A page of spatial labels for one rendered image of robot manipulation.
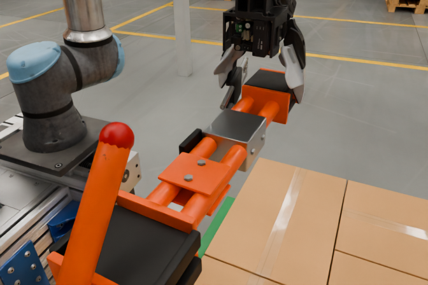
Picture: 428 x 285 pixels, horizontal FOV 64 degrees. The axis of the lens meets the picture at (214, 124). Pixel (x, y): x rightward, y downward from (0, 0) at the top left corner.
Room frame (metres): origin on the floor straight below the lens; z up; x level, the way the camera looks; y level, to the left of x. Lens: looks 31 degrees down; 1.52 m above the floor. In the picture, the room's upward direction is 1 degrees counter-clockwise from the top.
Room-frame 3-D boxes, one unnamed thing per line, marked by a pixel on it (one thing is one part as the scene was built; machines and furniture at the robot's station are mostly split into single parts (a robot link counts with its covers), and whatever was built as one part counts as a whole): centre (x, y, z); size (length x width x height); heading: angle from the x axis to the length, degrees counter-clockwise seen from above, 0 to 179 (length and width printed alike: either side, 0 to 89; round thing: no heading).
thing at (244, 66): (0.47, -0.01, 1.28); 0.31 x 0.03 x 0.05; 166
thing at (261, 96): (0.49, -0.09, 1.28); 0.08 x 0.07 x 0.05; 153
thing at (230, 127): (0.38, -0.03, 1.27); 0.07 x 0.07 x 0.04; 63
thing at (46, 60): (0.75, 0.40, 1.20); 0.13 x 0.12 x 0.14; 137
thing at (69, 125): (0.74, 0.41, 1.09); 0.15 x 0.15 x 0.10
